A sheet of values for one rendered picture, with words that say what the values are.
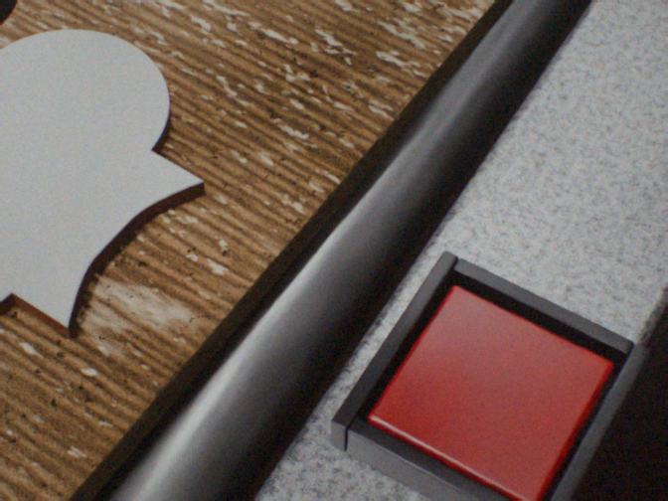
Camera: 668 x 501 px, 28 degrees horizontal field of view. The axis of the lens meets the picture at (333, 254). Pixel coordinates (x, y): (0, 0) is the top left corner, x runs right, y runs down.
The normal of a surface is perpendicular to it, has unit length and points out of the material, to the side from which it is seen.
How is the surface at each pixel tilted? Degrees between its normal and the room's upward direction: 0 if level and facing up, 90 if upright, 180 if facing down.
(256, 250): 0
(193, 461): 23
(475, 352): 0
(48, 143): 0
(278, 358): 31
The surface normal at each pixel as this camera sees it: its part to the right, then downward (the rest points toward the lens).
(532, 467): 0.01, -0.56
